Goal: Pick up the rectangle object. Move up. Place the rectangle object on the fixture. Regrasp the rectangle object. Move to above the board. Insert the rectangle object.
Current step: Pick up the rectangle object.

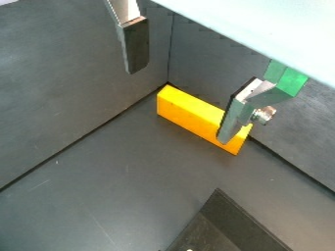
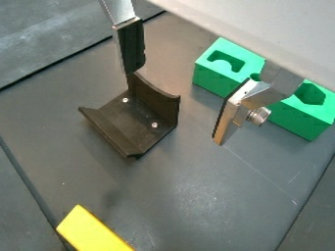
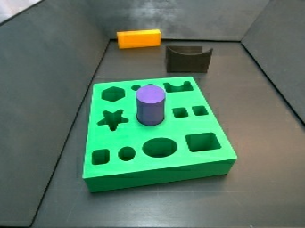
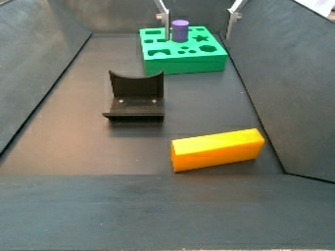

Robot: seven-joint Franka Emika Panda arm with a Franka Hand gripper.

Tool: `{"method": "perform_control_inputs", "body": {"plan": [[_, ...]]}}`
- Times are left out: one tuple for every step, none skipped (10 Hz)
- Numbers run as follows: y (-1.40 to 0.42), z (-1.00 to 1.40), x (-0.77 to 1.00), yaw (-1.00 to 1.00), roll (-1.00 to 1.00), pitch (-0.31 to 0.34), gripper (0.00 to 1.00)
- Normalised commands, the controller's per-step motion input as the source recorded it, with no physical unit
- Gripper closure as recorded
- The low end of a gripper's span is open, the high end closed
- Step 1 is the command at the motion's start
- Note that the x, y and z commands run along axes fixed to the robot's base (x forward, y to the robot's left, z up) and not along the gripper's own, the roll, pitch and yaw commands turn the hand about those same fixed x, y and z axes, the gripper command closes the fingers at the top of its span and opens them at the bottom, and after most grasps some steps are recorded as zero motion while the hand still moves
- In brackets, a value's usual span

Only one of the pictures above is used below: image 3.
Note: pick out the purple cylinder peg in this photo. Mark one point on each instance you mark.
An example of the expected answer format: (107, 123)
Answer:
(150, 105)

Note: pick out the black curved fixture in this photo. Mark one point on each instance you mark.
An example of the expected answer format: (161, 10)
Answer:
(188, 59)

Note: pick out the green foam shape board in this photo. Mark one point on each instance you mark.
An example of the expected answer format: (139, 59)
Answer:
(129, 154)

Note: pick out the orange rectangular block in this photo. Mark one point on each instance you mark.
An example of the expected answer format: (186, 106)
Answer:
(138, 38)

